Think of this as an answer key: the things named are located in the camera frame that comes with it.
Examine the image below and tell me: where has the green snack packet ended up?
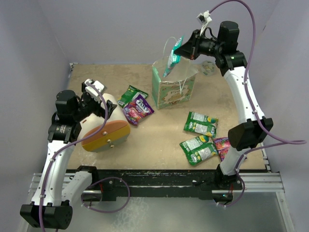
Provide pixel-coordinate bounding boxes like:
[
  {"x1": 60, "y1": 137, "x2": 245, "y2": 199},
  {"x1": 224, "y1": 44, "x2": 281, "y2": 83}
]
[
  {"x1": 183, "y1": 112, "x2": 219, "y2": 138},
  {"x1": 118, "y1": 85, "x2": 149, "y2": 108},
  {"x1": 179, "y1": 135, "x2": 218, "y2": 166}
]

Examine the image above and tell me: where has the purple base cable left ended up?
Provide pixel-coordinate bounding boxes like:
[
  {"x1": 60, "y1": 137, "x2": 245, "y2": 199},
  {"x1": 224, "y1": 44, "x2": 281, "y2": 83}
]
[{"x1": 80, "y1": 177, "x2": 131, "y2": 214}]

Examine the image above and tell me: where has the purple Fox's bag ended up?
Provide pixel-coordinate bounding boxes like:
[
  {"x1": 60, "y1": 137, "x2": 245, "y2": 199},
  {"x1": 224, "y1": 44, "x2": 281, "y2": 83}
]
[
  {"x1": 122, "y1": 94, "x2": 154, "y2": 126},
  {"x1": 213, "y1": 137, "x2": 230, "y2": 161}
]

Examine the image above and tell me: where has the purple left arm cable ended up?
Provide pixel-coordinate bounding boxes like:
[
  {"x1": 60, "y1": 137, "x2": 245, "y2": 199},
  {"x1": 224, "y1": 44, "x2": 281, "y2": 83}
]
[{"x1": 39, "y1": 83, "x2": 109, "y2": 232}]

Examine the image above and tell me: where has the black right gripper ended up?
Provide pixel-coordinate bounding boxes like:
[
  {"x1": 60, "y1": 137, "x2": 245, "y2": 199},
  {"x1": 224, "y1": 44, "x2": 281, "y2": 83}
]
[{"x1": 174, "y1": 29, "x2": 223, "y2": 60}]

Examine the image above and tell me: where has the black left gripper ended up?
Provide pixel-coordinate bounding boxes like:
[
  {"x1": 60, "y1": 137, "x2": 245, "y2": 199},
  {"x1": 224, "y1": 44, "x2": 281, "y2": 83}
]
[{"x1": 73, "y1": 83, "x2": 116, "y2": 121}]

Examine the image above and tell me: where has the white orange toy drawer box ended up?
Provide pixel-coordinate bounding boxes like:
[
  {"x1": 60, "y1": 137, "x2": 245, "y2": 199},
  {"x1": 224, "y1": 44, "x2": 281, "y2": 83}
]
[{"x1": 78, "y1": 93, "x2": 130, "y2": 152}]

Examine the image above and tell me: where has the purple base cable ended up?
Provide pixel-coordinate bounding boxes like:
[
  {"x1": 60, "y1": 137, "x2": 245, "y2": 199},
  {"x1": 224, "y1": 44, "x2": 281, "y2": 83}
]
[
  {"x1": 80, "y1": 177, "x2": 131, "y2": 214},
  {"x1": 215, "y1": 176, "x2": 247, "y2": 208}
]

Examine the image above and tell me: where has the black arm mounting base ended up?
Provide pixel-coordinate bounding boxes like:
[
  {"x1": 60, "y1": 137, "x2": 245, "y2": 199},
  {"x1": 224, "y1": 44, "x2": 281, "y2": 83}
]
[{"x1": 80, "y1": 167, "x2": 243, "y2": 202}]

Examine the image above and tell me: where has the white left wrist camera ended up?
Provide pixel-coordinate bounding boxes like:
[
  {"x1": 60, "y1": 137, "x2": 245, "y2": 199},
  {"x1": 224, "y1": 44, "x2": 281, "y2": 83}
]
[{"x1": 82, "y1": 79, "x2": 107, "y2": 102}]

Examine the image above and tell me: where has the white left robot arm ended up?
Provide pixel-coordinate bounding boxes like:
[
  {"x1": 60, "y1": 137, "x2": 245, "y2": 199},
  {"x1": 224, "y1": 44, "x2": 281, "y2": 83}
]
[{"x1": 20, "y1": 79, "x2": 117, "y2": 231}]

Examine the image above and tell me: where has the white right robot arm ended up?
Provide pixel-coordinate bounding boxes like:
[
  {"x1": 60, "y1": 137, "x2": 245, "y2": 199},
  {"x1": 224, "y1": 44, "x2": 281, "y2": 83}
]
[{"x1": 175, "y1": 21, "x2": 273, "y2": 189}]

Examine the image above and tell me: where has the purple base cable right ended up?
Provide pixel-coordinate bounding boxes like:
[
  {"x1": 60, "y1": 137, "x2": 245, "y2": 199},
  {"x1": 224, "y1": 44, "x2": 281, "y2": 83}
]
[{"x1": 215, "y1": 176, "x2": 247, "y2": 208}]

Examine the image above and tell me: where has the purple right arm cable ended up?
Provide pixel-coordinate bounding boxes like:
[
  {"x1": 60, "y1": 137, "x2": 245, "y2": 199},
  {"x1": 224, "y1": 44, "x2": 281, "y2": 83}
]
[{"x1": 209, "y1": 0, "x2": 307, "y2": 174}]

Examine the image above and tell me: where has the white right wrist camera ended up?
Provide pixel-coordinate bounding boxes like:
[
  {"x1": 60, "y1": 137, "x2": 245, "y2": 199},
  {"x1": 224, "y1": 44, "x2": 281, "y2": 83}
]
[{"x1": 197, "y1": 11, "x2": 212, "y2": 36}]

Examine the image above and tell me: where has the green paper gift bag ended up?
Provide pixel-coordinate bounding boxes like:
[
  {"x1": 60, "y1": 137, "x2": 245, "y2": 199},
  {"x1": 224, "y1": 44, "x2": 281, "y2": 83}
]
[{"x1": 151, "y1": 36, "x2": 199, "y2": 111}]

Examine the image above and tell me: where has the teal snack packet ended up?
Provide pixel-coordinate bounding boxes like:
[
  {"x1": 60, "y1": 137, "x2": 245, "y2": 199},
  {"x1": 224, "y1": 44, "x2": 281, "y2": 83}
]
[{"x1": 162, "y1": 36, "x2": 183, "y2": 78}]

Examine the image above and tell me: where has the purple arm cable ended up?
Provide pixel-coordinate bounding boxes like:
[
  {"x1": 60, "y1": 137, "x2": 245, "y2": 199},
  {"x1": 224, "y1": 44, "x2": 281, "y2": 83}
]
[
  {"x1": 209, "y1": 0, "x2": 307, "y2": 174},
  {"x1": 39, "y1": 83, "x2": 109, "y2": 232}
]

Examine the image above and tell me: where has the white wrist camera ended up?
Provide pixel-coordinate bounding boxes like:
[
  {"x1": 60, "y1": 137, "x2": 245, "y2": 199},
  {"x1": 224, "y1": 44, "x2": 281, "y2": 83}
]
[
  {"x1": 197, "y1": 11, "x2": 212, "y2": 36},
  {"x1": 82, "y1": 79, "x2": 107, "y2": 102}
]

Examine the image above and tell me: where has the clear tape roll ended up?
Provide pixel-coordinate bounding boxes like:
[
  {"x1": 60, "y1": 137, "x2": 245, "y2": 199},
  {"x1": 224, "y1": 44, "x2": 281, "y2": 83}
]
[{"x1": 201, "y1": 60, "x2": 216, "y2": 76}]

